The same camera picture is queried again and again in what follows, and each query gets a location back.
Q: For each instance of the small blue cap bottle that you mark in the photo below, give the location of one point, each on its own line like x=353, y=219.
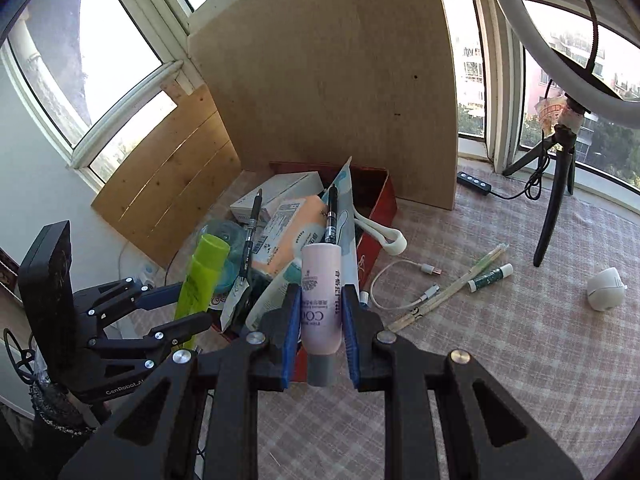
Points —
x=364, y=299

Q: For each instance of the white ring light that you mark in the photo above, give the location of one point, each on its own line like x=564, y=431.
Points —
x=597, y=101

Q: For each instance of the black tripod stand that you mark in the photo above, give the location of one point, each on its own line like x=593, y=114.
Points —
x=564, y=166

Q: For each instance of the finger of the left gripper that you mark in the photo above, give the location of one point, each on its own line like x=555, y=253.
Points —
x=112, y=301
x=156, y=344

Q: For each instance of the red cardboard box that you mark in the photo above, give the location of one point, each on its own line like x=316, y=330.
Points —
x=375, y=201

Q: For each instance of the black gel pen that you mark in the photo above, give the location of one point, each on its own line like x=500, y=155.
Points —
x=330, y=232

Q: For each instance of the white carton box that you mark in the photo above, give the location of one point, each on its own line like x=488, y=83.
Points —
x=279, y=187

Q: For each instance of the orange tissue pack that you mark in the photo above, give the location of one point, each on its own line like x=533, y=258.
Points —
x=296, y=223

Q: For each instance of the small pine wood panel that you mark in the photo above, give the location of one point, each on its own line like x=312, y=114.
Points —
x=163, y=188

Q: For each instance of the white plastic sachet packet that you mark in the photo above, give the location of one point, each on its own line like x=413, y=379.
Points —
x=234, y=298

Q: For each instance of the pink plaid tablecloth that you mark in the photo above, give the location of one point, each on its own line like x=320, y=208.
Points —
x=575, y=370

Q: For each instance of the large wooden board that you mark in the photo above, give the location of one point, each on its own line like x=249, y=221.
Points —
x=364, y=81

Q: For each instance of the black inline cable remote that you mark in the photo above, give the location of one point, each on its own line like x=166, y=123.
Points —
x=472, y=183

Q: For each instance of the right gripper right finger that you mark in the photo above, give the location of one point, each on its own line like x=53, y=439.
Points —
x=486, y=433

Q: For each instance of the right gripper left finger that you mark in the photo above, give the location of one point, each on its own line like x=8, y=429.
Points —
x=193, y=396

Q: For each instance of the blue baby bottle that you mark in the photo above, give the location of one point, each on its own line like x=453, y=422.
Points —
x=234, y=235

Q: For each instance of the pink cosmetic tube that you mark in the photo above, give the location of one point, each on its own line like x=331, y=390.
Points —
x=321, y=315

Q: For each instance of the white blue lotion tube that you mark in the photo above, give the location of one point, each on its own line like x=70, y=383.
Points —
x=273, y=296

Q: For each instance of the small green white tube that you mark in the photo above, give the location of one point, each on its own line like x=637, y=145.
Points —
x=491, y=277

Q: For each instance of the white round plug device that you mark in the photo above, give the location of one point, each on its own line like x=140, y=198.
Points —
x=606, y=290

